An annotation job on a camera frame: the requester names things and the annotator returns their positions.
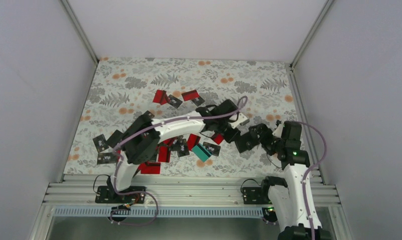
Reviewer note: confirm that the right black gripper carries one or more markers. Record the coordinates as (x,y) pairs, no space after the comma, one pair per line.
(261,127)

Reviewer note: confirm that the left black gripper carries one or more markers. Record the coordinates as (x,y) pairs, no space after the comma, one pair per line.
(232,137)

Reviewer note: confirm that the black card holder wallet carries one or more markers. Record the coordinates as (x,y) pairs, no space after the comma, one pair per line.
(247,142)

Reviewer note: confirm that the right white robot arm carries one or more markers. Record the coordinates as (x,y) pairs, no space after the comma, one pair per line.
(291,194)

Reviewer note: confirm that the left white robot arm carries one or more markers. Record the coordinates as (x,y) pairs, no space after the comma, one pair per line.
(140,140)

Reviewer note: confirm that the black VIP card right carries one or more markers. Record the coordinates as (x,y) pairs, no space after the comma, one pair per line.
(212,148)

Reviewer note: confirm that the black vip card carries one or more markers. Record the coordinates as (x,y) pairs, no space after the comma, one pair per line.
(100,143)
(212,148)

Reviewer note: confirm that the red card middle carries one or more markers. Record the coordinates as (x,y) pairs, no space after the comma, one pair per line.
(192,141)

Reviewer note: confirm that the small black card top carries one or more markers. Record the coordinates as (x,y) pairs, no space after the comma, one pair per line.
(198,101)

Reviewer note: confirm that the teal card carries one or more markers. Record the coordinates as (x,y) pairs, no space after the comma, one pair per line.
(201,152)

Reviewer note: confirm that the red black-stripe card top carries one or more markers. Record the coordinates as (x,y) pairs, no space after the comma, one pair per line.
(189,95)

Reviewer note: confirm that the black card near top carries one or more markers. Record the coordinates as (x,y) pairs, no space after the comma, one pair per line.
(174,101)

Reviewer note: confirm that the red card far left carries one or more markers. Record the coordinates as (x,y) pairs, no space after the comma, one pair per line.
(160,97)

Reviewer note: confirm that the red card front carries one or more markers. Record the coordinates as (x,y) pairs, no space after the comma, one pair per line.
(150,168)

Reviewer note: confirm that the black VIP card left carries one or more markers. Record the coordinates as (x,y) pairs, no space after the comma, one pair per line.
(100,143)

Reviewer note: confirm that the black card left lower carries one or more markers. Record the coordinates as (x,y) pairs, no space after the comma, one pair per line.
(106,158)

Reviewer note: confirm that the floral patterned table mat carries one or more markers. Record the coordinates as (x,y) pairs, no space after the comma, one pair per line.
(124,88)

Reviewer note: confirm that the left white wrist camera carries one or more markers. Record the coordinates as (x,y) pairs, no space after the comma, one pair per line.
(239,120)

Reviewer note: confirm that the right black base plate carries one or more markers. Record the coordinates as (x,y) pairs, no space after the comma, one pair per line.
(254,196)

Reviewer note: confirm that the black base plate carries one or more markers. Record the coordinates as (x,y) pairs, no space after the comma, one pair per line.
(106,195)
(254,196)

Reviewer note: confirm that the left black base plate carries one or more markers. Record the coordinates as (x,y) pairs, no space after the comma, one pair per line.
(106,195)

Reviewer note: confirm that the blue grey cable duct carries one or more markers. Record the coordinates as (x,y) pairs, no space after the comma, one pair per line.
(162,212)

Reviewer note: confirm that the aluminium rail frame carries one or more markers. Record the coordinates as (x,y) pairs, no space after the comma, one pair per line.
(179,191)

